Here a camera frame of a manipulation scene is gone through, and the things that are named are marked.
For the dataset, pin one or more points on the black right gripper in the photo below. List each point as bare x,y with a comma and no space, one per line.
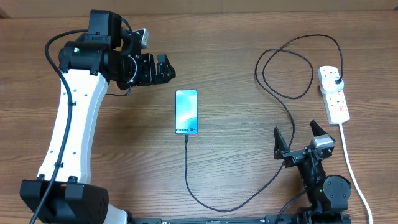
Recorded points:
281,152

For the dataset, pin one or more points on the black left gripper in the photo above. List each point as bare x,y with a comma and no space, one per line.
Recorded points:
148,76

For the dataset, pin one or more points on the Galaxy S24+ smartphone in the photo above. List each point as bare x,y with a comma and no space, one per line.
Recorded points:
186,112

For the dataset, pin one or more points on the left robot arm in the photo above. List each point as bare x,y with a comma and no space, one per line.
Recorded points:
107,51

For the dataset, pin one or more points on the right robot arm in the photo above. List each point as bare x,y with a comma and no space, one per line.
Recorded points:
327,194

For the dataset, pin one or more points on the white charger plug adapter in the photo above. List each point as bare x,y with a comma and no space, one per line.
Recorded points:
331,85

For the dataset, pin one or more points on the white power strip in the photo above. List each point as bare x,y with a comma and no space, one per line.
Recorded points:
335,103

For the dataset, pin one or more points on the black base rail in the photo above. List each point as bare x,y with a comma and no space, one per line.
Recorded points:
214,221

